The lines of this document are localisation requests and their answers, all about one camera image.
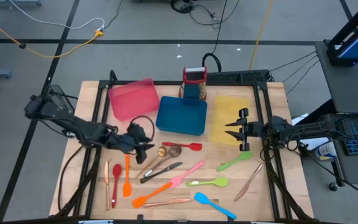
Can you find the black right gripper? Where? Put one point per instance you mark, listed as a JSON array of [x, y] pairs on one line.
[[255, 130]]

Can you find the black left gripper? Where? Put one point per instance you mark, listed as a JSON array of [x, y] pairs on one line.
[[126, 143]]

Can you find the gold metal spoon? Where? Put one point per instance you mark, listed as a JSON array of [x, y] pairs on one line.
[[162, 151]]

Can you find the green silicone spatula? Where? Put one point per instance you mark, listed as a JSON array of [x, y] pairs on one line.
[[244, 155]]

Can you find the black table knife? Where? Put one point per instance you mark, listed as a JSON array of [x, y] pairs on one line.
[[166, 169]]

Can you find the red silicone spoon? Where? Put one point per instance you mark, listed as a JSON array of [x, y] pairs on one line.
[[117, 171]]

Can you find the pink silicone spatula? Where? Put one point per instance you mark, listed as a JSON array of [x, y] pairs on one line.
[[176, 182]]

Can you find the orange silicone spatula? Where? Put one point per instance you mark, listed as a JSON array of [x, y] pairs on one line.
[[127, 189], [138, 202]]

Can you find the green silicone spoon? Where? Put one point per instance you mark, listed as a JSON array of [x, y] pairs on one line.
[[221, 181]]

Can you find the blue silicone spatula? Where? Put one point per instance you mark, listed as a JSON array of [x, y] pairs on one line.
[[201, 198]]

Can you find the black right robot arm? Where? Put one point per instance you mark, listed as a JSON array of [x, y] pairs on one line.
[[315, 129]]

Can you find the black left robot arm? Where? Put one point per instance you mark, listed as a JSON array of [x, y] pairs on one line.
[[73, 123]]

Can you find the yellow translucent plastic bin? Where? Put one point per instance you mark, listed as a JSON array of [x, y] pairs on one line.
[[225, 109]]

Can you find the blue plastic bin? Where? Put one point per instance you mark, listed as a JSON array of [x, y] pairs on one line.
[[182, 116]]

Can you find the pink translucent plastic bin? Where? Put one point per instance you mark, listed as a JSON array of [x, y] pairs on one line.
[[134, 99]]

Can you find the red silicone spatula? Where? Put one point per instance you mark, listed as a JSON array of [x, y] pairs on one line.
[[194, 146]]

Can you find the black perforated metal box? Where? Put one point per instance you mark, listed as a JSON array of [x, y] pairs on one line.
[[244, 76]]

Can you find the white labelled bottle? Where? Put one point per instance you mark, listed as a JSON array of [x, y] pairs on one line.
[[325, 151]]

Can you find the black mesh controller box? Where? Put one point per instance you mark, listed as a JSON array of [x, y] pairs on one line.
[[59, 93]]

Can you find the black caster wheel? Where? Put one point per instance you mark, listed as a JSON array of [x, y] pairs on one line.
[[333, 186]]

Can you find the black round floor plug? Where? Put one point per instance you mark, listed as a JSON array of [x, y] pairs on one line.
[[22, 46]]

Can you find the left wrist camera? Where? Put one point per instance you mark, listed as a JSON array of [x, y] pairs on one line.
[[139, 132]]

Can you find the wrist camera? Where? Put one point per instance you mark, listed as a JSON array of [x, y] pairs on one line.
[[139, 132], [256, 129]]

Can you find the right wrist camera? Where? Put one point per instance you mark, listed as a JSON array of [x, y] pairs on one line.
[[256, 129]]

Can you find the black aluminium table frame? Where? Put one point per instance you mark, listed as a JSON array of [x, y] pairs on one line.
[[166, 83]]

